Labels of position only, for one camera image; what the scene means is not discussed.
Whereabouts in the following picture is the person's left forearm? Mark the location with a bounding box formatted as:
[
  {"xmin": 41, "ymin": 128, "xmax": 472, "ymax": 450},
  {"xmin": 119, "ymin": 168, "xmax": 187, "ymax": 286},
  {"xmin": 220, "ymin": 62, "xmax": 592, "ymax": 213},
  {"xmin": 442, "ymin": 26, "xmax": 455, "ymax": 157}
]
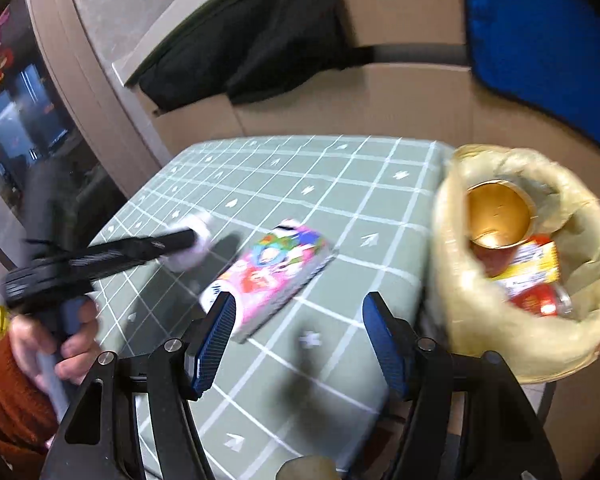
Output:
[{"xmin": 0, "ymin": 327, "xmax": 61, "ymax": 456}]

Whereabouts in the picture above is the bin with yellowish bag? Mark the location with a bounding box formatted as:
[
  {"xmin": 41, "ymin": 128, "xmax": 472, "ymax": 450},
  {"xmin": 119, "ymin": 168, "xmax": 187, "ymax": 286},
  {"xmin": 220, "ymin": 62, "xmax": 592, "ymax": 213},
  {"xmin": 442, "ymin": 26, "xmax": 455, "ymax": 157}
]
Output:
[{"xmin": 430, "ymin": 144, "xmax": 600, "ymax": 426}]

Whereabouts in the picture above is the yellow printed snack wrapper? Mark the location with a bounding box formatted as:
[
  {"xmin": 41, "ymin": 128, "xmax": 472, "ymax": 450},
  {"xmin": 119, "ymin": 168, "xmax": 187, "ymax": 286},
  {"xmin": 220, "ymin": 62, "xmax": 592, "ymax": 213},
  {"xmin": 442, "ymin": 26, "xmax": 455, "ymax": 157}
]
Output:
[{"xmin": 490, "ymin": 240, "xmax": 561, "ymax": 301}]

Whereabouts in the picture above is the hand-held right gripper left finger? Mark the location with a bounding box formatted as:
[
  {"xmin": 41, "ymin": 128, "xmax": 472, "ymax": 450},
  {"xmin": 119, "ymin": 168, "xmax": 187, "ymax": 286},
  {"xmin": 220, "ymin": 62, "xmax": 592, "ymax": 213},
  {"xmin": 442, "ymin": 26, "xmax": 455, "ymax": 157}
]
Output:
[{"xmin": 40, "ymin": 291, "xmax": 238, "ymax": 480}]

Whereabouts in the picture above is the black cloth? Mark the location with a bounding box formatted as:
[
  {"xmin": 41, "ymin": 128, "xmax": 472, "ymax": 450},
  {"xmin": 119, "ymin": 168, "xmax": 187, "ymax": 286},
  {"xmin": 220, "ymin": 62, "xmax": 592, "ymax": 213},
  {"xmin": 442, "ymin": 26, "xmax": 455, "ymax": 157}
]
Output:
[{"xmin": 130, "ymin": 0, "xmax": 376, "ymax": 113}]

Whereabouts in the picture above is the colourful pink box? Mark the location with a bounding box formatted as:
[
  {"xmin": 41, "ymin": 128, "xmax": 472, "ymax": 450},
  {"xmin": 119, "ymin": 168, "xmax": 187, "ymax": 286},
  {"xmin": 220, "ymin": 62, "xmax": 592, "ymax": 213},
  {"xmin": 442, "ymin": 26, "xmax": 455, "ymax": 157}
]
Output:
[{"xmin": 200, "ymin": 219, "xmax": 337, "ymax": 343}]

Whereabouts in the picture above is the cardboard box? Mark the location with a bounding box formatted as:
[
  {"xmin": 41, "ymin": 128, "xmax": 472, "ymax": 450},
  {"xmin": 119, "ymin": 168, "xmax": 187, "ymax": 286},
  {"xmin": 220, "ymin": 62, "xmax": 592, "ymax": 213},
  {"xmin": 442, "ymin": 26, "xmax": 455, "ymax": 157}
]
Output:
[{"xmin": 140, "ymin": 0, "xmax": 600, "ymax": 186}]

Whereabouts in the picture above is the grey table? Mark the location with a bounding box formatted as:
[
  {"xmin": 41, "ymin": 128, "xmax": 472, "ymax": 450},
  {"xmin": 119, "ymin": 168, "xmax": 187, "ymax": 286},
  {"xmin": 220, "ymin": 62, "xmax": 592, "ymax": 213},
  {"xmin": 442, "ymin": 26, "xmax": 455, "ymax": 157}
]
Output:
[{"xmin": 25, "ymin": 0, "xmax": 291, "ymax": 186}]

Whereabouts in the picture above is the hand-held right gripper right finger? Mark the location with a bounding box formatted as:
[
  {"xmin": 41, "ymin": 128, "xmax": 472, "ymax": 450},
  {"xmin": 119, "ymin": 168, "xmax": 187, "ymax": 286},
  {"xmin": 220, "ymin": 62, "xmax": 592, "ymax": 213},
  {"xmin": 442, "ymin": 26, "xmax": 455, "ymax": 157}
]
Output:
[{"xmin": 362, "ymin": 292, "xmax": 561, "ymax": 480}]

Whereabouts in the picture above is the white tissue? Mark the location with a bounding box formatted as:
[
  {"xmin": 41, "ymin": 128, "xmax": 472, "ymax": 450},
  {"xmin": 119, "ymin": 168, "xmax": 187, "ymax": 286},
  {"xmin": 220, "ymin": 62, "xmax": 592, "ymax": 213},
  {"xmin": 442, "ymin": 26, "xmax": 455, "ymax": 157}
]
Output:
[{"xmin": 162, "ymin": 212, "xmax": 216, "ymax": 273}]

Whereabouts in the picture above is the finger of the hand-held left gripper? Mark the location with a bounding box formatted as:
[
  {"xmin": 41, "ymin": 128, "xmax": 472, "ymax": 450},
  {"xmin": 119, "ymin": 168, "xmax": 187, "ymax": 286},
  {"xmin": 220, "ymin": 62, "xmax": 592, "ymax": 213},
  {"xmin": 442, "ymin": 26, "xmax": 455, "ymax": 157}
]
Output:
[{"xmin": 87, "ymin": 227, "xmax": 197, "ymax": 280}]

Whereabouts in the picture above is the dark glass door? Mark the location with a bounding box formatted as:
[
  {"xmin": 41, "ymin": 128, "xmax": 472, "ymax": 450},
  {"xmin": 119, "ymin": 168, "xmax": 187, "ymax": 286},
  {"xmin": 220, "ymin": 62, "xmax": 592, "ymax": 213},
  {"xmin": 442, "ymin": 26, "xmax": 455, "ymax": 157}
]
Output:
[{"xmin": 0, "ymin": 50, "xmax": 111, "ymax": 221}]

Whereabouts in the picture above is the person's left hand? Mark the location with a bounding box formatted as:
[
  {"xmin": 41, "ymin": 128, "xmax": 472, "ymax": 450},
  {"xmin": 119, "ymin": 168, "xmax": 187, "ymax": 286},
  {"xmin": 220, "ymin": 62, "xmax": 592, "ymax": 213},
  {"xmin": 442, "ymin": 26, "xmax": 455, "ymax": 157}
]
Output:
[{"xmin": 7, "ymin": 297, "xmax": 101, "ymax": 391}]

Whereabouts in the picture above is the blue cushion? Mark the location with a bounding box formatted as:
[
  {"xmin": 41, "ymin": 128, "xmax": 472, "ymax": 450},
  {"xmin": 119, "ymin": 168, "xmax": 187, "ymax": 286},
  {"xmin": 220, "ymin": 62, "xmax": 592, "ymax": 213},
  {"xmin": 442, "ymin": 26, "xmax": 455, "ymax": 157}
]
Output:
[{"xmin": 460, "ymin": 0, "xmax": 600, "ymax": 158}]

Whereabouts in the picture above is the red round tin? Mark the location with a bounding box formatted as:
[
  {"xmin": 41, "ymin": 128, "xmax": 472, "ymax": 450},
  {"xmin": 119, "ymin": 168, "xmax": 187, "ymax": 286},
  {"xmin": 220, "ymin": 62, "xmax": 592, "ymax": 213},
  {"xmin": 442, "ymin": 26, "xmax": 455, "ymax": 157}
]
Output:
[{"xmin": 465, "ymin": 180, "xmax": 538, "ymax": 278}]

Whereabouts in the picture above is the green checked tablecloth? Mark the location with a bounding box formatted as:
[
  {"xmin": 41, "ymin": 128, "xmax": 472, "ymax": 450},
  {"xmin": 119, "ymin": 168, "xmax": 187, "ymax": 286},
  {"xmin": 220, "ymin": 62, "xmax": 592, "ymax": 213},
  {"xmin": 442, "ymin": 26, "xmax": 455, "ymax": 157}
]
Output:
[{"xmin": 87, "ymin": 135, "xmax": 456, "ymax": 480}]

